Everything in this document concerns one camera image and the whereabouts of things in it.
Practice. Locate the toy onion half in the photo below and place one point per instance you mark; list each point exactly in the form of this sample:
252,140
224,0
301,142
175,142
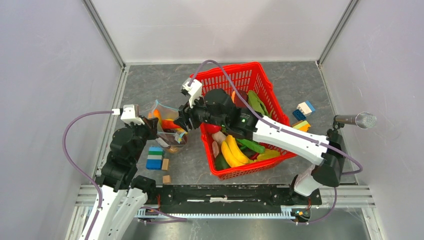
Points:
215,149

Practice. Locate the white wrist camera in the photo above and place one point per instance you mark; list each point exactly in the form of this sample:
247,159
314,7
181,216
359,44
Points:
193,89
129,113

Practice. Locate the orange toy fruit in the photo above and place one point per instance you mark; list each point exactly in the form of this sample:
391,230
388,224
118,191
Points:
157,114

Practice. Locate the red toy chili pepper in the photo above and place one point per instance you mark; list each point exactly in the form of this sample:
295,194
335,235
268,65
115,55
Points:
168,124

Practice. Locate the red toy apple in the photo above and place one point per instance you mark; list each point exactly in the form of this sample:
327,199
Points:
212,129

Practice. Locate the green toy pepper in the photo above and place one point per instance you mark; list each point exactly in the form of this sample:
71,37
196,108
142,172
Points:
252,145

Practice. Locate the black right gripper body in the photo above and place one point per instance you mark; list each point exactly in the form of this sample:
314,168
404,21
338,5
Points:
199,114

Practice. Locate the silver microphone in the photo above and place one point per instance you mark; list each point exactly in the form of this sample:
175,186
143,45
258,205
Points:
363,120

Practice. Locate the small wooden cube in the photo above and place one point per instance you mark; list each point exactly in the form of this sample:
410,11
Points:
166,180

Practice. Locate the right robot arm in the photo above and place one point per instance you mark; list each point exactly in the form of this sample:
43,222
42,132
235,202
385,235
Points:
325,155

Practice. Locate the yellow toy starfruit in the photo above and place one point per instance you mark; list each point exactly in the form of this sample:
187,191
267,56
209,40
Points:
268,154

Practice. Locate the dark green toy avocado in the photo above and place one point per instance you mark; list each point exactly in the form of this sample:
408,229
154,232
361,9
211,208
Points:
220,163

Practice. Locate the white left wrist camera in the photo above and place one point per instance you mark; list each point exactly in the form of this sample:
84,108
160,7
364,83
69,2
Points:
129,113

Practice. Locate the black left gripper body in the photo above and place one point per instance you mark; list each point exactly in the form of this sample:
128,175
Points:
143,132

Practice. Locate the dark blue toy block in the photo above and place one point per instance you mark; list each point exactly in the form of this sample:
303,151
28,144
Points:
299,115

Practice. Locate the blue green stacked blocks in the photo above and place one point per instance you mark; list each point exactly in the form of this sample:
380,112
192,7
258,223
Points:
154,158

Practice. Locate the white toy garlic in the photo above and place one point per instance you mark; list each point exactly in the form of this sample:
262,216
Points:
219,137

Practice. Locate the brown toy potato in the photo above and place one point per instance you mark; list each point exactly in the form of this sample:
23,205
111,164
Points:
173,149

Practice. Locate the yellow toy banana bunch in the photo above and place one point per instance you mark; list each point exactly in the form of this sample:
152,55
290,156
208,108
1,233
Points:
232,153

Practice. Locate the red plastic basket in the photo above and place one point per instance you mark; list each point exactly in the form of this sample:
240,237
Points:
246,77

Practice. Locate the wooden block beside stack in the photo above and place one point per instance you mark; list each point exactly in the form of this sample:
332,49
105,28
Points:
165,164

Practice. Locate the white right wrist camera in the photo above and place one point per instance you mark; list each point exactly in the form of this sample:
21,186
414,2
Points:
193,89

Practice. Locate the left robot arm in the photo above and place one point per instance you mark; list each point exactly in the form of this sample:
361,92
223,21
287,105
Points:
122,193

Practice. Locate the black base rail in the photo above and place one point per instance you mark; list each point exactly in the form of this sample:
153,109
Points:
228,201

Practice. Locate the yellow green toy block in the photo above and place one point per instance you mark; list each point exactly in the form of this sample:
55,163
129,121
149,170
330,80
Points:
302,125

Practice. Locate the purple toy grapes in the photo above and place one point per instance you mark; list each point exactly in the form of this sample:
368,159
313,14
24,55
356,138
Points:
174,138

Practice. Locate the white blue toy block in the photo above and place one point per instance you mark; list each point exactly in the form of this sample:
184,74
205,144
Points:
306,108

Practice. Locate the green toy corn husk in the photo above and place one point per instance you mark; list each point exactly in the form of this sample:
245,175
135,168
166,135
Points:
256,103

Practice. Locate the clear zip top bag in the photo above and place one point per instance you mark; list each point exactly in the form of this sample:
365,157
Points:
167,113

